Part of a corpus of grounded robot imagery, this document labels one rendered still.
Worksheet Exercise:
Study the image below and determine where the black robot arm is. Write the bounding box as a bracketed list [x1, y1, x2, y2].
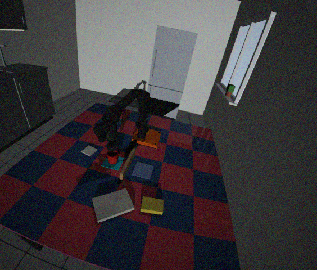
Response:
[93, 89, 150, 143]

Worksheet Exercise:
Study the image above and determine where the yellow flat box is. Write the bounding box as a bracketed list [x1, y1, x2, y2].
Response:
[141, 196, 164, 215]

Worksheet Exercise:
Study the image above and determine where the red cup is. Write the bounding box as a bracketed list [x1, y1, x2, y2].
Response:
[107, 151, 119, 164]

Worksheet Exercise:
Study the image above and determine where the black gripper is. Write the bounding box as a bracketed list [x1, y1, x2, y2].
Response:
[107, 130, 119, 151]

